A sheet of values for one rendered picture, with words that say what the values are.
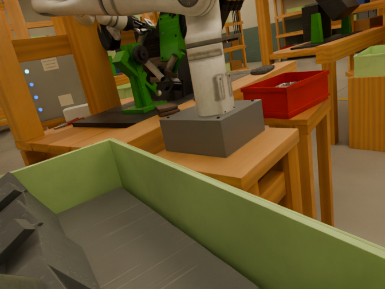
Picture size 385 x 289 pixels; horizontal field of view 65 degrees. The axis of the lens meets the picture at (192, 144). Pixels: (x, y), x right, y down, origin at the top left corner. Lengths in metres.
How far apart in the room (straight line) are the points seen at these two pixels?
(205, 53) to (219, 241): 0.46
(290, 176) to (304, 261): 0.58
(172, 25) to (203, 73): 0.74
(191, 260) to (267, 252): 0.13
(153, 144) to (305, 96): 0.62
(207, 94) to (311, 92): 0.62
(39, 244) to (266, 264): 0.27
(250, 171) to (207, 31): 0.34
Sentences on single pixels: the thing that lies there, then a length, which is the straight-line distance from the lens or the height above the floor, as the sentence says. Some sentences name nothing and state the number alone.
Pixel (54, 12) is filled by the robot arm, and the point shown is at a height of 1.27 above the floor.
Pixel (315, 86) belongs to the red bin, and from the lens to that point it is 1.31.
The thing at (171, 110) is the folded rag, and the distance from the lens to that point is 1.09.
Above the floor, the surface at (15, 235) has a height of 0.95.
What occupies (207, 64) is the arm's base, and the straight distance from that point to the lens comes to 0.75.
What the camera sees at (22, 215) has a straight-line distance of 0.49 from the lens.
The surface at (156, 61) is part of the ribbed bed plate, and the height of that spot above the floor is 1.07.
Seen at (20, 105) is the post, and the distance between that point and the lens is 1.38.
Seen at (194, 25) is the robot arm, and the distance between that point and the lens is 0.81.
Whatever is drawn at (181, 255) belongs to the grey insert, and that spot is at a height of 0.85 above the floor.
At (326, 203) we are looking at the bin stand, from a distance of 1.61.
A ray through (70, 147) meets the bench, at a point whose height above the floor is 0.88.
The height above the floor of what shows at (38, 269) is 0.95.
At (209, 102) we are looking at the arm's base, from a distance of 0.76.
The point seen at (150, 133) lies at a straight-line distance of 0.93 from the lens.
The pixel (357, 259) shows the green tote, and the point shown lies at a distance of 0.28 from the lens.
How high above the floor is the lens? 1.13
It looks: 18 degrees down
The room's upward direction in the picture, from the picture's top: 11 degrees counter-clockwise
